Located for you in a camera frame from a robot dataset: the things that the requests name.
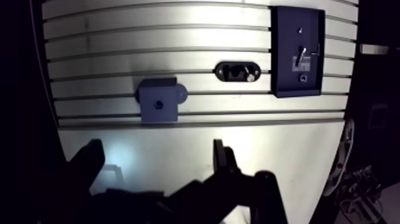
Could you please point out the black tray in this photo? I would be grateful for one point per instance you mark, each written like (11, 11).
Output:
(297, 51)

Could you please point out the steel bolt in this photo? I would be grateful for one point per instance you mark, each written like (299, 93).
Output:
(249, 74)

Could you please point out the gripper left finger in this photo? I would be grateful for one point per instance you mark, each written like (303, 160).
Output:
(84, 165)

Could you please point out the pale holed strip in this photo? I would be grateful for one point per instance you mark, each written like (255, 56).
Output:
(342, 156)

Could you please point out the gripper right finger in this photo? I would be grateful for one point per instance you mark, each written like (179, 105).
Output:
(225, 184)

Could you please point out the black oval holder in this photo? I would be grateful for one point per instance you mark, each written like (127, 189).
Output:
(237, 71)

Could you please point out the steel screw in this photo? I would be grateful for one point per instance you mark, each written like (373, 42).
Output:
(301, 56)

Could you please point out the dark blue-grey block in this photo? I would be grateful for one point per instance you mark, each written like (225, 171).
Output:
(158, 100)

